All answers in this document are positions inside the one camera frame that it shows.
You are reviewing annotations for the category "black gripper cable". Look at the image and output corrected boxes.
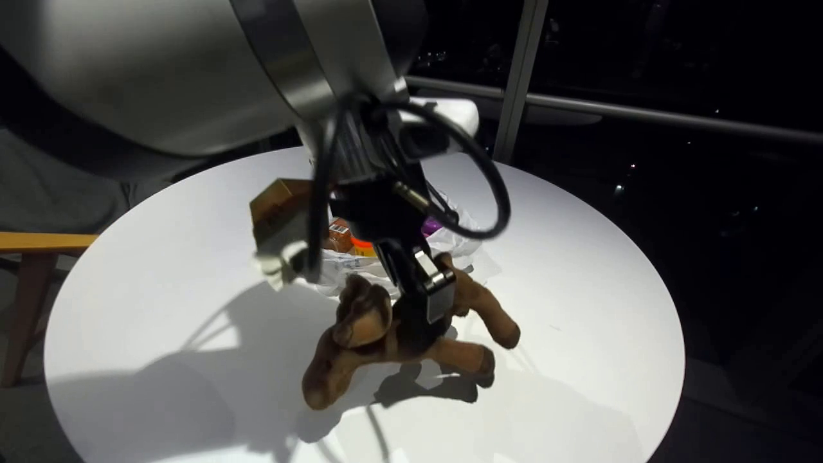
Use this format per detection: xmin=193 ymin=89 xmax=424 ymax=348
xmin=305 ymin=94 xmax=515 ymax=285

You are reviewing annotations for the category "white crumpled plastic bag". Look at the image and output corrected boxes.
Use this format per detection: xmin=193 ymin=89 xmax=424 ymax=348
xmin=319 ymin=196 xmax=483 ymax=282

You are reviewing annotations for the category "brown plush moose toy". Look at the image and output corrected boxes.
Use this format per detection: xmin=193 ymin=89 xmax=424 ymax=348
xmin=301 ymin=249 xmax=524 ymax=415

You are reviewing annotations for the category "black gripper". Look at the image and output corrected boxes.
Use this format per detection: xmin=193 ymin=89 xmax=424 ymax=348
xmin=323 ymin=97 xmax=459 ymax=357

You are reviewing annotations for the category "wooden armchair grey cushion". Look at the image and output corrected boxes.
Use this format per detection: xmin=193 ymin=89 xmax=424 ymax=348
xmin=0 ymin=127 xmax=125 ymax=389

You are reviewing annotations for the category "wood-coloured wrist camera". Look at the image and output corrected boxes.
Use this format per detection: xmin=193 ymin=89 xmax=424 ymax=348
xmin=248 ymin=178 xmax=325 ymax=290

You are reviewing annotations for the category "grey window rail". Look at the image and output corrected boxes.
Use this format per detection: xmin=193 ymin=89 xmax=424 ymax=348
xmin=406 ymin=74 xmax=823 ymax=148

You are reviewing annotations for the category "grey window frame post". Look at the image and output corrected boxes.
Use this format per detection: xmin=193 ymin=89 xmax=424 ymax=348
xmin=490 ymin=0 xmax=553 ymax=165

